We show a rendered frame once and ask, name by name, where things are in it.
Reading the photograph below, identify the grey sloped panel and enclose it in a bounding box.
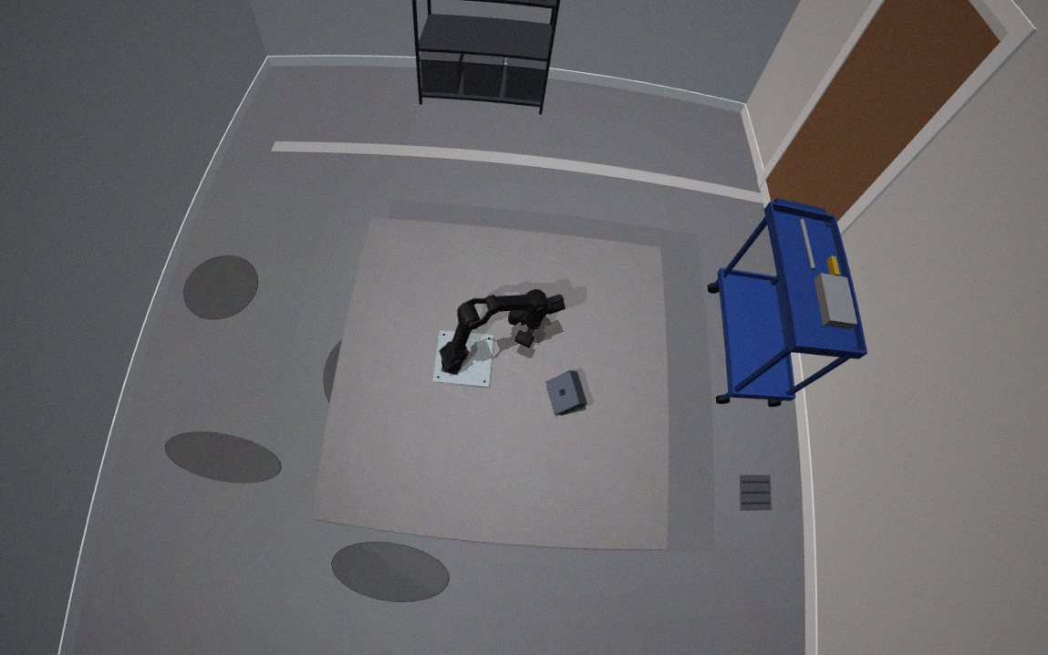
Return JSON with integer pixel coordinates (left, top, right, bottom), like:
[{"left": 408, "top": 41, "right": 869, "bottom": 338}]
[{"left": 546, "top": 370, "right": 587, "bottom": 416}]

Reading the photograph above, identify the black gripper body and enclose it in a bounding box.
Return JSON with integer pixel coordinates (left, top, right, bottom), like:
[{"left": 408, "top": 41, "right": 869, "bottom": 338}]
[{"left": 515, "top": 316, "right": 543, "bottom": 348}]

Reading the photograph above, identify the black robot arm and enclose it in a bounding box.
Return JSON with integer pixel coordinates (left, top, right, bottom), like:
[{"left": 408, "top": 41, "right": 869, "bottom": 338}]
[{"left": 439, "top": 289, "right": 566, "bottom": 375}]

